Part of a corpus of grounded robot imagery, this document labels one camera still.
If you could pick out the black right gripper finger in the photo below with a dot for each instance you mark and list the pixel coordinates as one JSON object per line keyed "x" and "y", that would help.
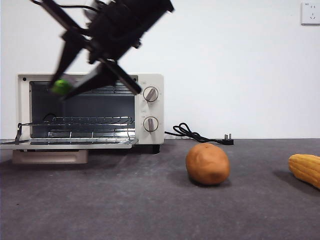
{"x": 68, "y": 47}
{"x": 97, "y": 77}

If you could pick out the purple eggplant with green stem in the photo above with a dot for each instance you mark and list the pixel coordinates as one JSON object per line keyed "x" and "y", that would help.
{"x": 61, "y": 86}

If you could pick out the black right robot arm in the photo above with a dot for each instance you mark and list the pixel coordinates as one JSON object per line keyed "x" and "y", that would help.
{"x": 125, "y": 25}

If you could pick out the beige round oven knob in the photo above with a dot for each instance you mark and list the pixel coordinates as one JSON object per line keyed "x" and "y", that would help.
{"x": 151, "y": 94}
{"x": 150, "y": 124}

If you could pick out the white Toshiba toaster oven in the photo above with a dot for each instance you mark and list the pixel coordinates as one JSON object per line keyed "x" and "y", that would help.
{"x": 160, "y": 110}

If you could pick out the brown potato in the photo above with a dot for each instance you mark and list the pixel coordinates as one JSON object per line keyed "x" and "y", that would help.
{"x": 207, "y": 163}

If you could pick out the yellow corn cob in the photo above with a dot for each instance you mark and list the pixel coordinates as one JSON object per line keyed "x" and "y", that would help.
{"x": 306, "y": 170}

